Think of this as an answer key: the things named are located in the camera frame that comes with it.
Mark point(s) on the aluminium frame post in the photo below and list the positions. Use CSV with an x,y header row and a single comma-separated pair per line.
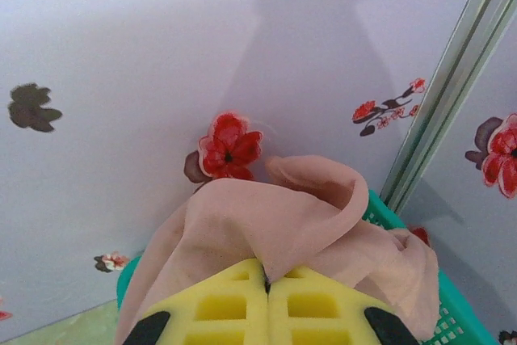
x,y
452,70

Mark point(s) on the teal plastic basket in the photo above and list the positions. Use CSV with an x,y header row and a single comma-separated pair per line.
x,y
456,312

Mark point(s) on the beige pink shorts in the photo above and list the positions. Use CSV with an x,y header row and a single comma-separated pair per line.
x,y
250,224

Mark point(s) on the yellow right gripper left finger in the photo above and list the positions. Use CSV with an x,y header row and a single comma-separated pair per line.
x,y
226,321

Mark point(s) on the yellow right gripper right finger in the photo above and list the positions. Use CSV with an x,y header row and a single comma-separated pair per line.
x,y
323,321

